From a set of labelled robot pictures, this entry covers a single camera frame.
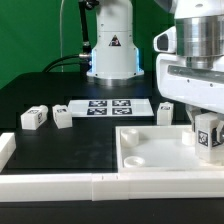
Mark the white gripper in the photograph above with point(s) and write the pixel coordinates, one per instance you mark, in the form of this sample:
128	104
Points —
197	88

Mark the white square table top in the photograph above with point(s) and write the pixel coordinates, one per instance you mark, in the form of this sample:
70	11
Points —
158	148

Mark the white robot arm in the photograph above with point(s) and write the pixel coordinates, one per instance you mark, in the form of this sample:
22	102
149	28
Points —
190	61

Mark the white sheet with markers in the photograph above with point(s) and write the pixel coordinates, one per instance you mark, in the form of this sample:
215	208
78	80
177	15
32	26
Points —
110	108

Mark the white U-shaped fence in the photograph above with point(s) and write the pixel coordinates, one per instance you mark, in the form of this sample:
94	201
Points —
104	186

